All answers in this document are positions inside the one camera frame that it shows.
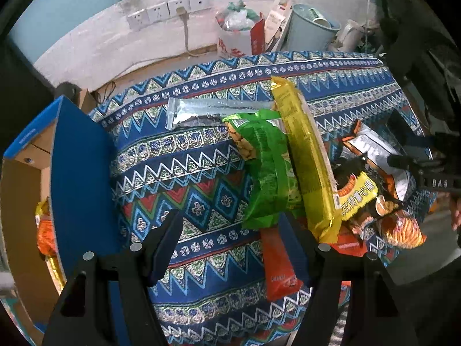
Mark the orange foil snack packet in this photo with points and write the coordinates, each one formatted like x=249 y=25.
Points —
x=45 y=238

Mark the red and white paper bag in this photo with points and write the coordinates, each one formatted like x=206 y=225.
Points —
x=236 y=43

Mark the white cup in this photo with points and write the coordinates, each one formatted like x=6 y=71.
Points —
x=320 y=20

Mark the black and yellow snack packet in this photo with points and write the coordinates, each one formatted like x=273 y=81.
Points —
x=356 y=198

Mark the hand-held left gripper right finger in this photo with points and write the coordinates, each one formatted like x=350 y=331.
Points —
x=297 y=252

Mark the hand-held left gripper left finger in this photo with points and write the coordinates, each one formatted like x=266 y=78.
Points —
x=165 y=248

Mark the white wall socket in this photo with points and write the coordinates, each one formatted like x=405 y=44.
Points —
x=199 y=1
x=173 y=4
x=158 y=11
x=138 y=19

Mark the blue cardboard box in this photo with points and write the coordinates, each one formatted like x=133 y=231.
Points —
x=83 y=187

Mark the white kettle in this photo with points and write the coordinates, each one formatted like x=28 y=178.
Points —
x=351 y=36

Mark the gold foil snack packet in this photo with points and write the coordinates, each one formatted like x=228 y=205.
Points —
x=56 y=272

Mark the green snack packet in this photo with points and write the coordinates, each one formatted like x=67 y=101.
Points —
x=266 y=173

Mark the orange striped snack packet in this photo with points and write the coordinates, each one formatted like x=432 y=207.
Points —
x=403 y=230

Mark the silver foil snack packet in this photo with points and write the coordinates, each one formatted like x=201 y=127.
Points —
x=201 y=110

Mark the orange chip snack packet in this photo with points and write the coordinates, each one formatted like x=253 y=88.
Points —
x=363 y=223

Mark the light blue bucket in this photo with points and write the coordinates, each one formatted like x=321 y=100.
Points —
x=306 y=36

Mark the person's right hand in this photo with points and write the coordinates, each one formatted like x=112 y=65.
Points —
x=456 y=212

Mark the crumpled plastic bags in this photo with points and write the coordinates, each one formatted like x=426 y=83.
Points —
x=237 y=16

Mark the dark cabinet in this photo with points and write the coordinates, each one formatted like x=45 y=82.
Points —
x=21 y=108

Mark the grey and orange snack packet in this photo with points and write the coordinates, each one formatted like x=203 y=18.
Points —
x=374 y=147

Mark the black round object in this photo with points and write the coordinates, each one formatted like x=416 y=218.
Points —
x=67 y=92

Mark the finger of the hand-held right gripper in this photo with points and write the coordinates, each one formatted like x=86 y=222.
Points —
x=401 y=163
x=407 y=133

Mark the blue patterned tablecloth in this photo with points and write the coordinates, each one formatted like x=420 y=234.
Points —
x=201 y=173

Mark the white and red carton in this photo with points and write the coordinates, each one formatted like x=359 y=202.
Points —
x=275 y=18

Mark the long yellow snack packet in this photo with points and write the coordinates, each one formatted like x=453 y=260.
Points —
x=306 y=151

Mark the red-orange snack packet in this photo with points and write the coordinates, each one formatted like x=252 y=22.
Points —
x=345 y=243

